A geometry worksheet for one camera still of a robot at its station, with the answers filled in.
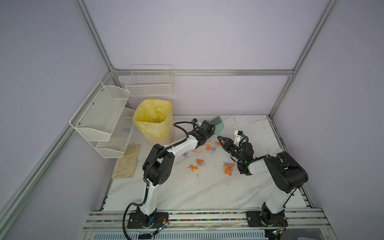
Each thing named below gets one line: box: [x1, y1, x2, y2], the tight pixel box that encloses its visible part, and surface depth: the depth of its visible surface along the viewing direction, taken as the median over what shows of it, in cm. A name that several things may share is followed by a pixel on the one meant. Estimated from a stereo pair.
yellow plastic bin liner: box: [132, 98, 173, 138], surface depth 95 cm
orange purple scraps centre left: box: [188, 159, 205, 172], surface depth 94 cm
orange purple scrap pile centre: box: [223, 162, 235, 177], surface depth 92 cm
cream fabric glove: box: [111, 143, 141, 180], surface depth 95 cm
